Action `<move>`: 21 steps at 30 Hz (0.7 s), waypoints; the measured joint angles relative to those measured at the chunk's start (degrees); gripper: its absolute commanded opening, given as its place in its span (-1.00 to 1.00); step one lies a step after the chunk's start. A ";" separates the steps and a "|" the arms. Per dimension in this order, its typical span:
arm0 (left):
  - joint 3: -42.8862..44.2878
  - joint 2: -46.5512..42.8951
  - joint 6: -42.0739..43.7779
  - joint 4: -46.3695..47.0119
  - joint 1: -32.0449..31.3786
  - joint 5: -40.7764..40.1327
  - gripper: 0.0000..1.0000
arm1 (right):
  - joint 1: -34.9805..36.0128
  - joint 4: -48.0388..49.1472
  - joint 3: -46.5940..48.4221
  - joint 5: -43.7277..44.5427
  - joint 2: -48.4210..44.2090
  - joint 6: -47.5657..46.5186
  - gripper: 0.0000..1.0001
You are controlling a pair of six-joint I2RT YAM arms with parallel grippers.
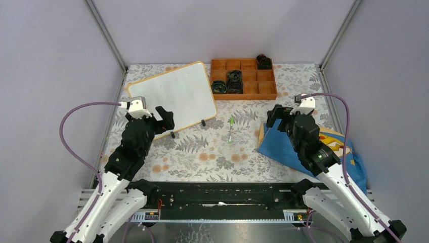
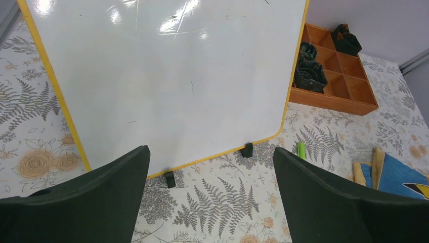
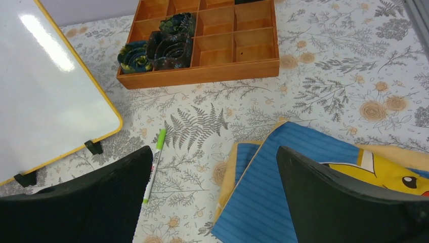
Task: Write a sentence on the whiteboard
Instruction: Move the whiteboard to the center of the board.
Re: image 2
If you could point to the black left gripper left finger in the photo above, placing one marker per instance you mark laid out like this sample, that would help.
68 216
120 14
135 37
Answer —
99 206

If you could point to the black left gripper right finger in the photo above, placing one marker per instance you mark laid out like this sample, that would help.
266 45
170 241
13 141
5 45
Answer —
323 207

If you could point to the green marker cap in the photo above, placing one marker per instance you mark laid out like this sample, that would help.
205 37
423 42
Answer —
301 150

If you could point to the yellow framed whiteboard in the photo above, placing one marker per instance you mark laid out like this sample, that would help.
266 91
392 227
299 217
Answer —
192 80

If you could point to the black whiteboard clip left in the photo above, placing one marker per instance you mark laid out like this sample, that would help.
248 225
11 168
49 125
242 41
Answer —
170 179

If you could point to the black whiteboard clip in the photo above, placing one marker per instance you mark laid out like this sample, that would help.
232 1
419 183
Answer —
247 150
170 179

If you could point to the black whiteboard clip right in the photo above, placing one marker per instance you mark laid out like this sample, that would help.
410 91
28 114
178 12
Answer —
247 150

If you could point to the blue pikachu cloth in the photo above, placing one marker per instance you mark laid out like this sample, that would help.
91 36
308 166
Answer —
387 174

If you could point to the orange wooden compartment tray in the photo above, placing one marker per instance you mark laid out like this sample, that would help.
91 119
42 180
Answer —
348 88

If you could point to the dark rolled sock lower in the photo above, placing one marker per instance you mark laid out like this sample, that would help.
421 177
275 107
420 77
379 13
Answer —
309 75

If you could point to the dark rolled sock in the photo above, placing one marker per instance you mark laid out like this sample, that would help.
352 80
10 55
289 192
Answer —
309 75
344 41
307 52

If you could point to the dark rolled sock middle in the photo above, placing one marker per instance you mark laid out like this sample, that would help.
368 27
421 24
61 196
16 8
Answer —
307 52

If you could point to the dark rolled sock upper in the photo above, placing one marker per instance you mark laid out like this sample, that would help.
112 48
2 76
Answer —
344 41

